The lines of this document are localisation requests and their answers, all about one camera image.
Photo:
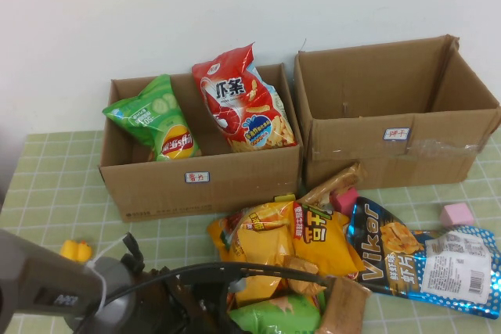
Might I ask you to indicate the large yellow fries snack bag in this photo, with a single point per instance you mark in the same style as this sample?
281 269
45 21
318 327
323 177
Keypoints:
321 248

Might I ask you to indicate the magenta foam cube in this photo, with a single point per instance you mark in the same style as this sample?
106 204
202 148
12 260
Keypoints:
344 201

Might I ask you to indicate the red shrimp stick snack bag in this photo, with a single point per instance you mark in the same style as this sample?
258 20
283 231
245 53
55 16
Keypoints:
235 107

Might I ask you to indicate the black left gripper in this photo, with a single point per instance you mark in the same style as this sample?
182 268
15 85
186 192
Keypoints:
203 306

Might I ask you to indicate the yellow foam cube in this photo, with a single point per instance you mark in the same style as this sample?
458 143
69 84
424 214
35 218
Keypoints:
285 197

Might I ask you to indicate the green checked tablecloth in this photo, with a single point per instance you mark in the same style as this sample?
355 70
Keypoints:
156 240

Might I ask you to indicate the white zip tie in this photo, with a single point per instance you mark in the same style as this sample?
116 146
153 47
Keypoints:
89 267

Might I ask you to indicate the blue Vikar shrimp chips bag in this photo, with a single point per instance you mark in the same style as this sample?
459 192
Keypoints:
391 256

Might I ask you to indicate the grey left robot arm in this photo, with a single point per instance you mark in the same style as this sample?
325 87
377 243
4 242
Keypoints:
39 271

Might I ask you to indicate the yellow rubber duck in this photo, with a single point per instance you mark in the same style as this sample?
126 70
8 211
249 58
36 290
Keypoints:
76 250

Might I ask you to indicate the green Lay's potato chips bag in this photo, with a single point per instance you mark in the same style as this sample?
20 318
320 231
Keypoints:
274 314

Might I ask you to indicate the white handwritten label sticker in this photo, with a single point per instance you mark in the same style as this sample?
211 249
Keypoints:
197 177
396 134

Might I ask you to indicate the small labelled cardboard box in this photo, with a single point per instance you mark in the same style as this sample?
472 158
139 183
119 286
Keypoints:
156 193

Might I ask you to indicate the light pink foam cube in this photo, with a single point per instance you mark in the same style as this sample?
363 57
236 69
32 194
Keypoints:
456 214

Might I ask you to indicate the large taped cardboard box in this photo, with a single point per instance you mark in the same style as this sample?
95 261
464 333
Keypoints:
391 169

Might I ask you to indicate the brown paper snack packet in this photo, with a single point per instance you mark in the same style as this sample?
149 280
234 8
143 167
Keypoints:
344 306

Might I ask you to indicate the green cucumber Lay's chips bag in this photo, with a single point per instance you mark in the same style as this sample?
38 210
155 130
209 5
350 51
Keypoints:
156 115

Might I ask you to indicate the brown wrapped biscuit bar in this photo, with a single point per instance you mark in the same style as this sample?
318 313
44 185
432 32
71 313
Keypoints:
332 185

